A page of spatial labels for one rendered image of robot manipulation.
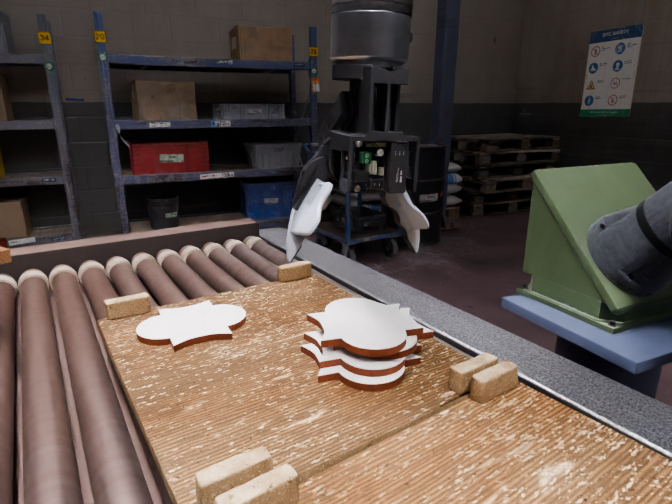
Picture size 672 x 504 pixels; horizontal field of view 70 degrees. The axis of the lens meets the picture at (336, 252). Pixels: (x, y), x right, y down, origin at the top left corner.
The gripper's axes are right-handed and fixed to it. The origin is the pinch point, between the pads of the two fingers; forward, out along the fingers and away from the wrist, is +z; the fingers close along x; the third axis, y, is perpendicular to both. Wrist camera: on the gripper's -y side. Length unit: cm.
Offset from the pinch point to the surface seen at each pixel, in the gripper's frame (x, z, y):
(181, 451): -19.5, 12.4, 12.1
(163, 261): -22, 16, -52
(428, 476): -0.7, 11.7, 21.3
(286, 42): 83, -66, -412
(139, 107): -45, -6, -401
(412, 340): 5.8, 8.9, 5.0
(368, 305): 3.9, 8.1, -3.8
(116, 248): -31, 14, -56
